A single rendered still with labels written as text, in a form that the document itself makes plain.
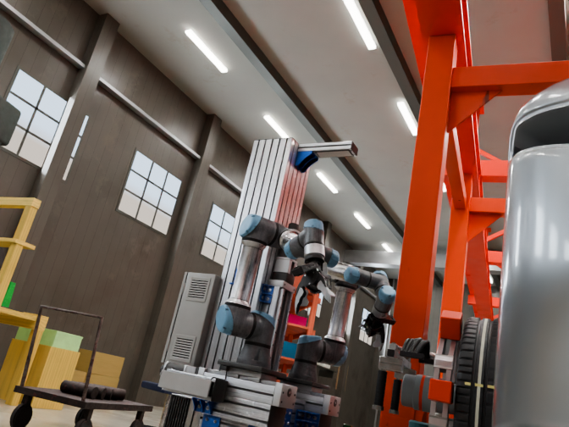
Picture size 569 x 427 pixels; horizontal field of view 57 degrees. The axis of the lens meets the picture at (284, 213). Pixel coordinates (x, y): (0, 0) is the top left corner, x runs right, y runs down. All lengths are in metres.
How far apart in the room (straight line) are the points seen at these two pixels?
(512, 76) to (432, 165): 0.69
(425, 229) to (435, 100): 0.81
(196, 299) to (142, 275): 8.25
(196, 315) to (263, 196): 0.70
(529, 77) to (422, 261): 1.22
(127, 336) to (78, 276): 1.73
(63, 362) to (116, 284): 3.32
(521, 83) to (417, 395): 1.86
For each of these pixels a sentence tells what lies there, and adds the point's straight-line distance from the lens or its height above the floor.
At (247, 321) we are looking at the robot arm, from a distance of 2.26.
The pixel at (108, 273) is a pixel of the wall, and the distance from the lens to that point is 10.32.
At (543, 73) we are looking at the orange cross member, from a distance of 3.31.
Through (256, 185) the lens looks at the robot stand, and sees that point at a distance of 2.80.
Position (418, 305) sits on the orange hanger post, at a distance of 2.76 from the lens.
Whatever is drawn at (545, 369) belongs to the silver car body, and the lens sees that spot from 1.29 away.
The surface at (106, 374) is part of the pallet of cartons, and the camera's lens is 8.87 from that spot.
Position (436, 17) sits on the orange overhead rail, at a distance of 3.40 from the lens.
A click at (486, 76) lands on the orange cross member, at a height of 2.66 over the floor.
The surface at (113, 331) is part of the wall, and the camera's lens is 10.59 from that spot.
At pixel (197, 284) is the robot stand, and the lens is 2.72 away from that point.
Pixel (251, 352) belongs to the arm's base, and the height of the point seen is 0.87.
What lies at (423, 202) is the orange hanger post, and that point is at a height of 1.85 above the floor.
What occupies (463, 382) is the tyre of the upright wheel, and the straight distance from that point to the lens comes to 1.98.
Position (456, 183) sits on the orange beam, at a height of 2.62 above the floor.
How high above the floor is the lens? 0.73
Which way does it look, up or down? 19 degrees up
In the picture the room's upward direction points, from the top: 12 degrees clockwise
